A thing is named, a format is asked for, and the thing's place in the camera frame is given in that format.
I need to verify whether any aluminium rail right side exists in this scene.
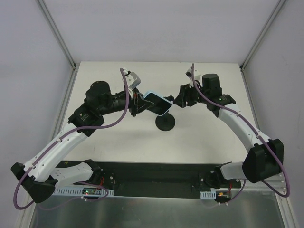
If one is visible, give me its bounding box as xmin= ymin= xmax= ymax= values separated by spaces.
xmin=275 ymin=173 xmax=286 ymax=191

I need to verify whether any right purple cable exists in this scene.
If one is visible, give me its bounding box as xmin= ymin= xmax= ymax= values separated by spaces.
xmin=191 ymin=63 xmax=291 ymax=207

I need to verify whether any right aluminium frame post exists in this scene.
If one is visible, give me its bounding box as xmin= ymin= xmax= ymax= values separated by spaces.
xmin=240 ymin=0 xmax=288 ymax=72

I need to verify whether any black phone stand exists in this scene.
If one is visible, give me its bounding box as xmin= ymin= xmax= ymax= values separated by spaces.
xmin=154 ymin=95 xmax=176 ymax=131

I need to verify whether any aluminium frame post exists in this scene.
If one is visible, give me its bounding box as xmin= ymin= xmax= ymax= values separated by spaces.
xmin=36 ymin=0 xmax=77 ymax=69
xmin=240 ymin=0 xmax=288 ymax=72

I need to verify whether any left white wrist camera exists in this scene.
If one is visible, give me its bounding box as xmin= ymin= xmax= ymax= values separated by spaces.
xmin=123 ymin=69 xmax=141 ymax=89

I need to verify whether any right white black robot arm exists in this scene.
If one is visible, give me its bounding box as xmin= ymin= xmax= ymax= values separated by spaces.
xmin=173 ymin=72 xmax=284 ymax=188

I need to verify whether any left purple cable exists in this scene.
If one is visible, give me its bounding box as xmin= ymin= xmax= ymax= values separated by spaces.
xmin=14 ymin=68 xmax=133 ymax=211

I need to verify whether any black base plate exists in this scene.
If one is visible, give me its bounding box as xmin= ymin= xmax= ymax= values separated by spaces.
xmin=58 ymin=161 xmax=247 ymax=198

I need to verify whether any white cable duct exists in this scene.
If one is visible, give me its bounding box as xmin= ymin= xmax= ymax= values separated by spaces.
xmin=53 ymin=187 xmax=114 ymax=197
xmin=199 ymin=190 xmax=217 ymax=200

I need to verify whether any purple cable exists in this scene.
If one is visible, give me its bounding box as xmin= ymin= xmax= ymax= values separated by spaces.
xmin=14 ymin=68 xmax=133 ymax=211
xmin=191 ymin=63 xmax=291 ymax=207

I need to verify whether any blue case black phone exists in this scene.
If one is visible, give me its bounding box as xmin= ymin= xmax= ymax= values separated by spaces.
xmin=143 ymin=91 xmax=172 ymax=116

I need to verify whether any left aluminium frame post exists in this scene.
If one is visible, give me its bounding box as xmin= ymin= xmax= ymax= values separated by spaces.
xmin=36 ymin=0 xmax=77 ymax=69

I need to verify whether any left white cable duct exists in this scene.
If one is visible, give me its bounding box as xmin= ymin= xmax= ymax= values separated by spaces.
xmin=53 ymin=187 xmax=114 ymax=197

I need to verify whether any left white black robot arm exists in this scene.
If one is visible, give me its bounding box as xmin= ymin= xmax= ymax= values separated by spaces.
xmin=11 ymin=81 xmax=156 ymax=204

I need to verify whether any right white cable duct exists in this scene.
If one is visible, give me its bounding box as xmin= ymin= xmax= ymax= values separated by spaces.
xmin=199 ymin=190 xmax=217 ymax=200

